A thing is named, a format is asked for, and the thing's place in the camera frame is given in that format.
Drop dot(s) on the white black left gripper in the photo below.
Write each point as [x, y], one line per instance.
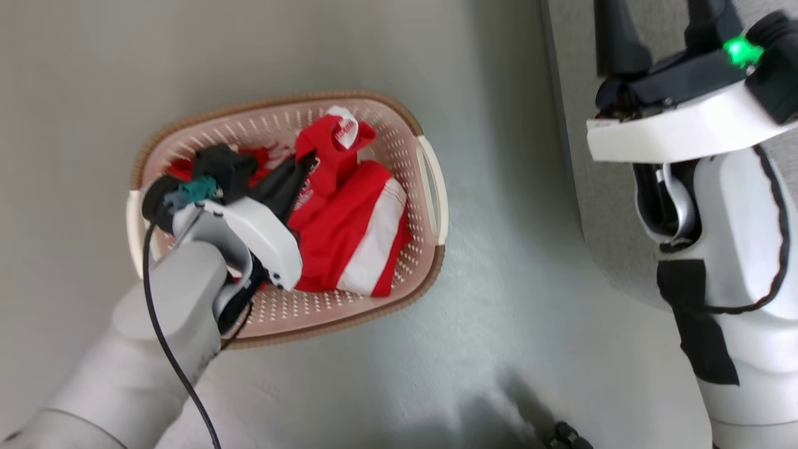
[262, 234]

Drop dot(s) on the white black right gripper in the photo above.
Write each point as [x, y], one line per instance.
[679, 134]

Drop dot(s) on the red and white garment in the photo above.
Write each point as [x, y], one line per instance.
[349, 218]

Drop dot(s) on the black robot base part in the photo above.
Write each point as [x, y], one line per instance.
[564, 436]

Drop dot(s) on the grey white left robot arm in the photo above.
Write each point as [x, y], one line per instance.
[168, 299]

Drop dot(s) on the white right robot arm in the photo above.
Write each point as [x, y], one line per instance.
[742, 249]

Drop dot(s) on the beige perforated laundry basket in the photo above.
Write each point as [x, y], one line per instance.
[389, 146]

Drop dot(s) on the grey fabric sofa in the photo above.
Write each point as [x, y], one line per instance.
[573, 93]

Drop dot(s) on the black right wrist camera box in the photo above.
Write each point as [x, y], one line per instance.
[679, 78]

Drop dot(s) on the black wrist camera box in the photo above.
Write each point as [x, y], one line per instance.
[679, 78]
[221, 168]

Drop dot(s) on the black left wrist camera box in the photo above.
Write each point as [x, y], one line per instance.
[221, 168]

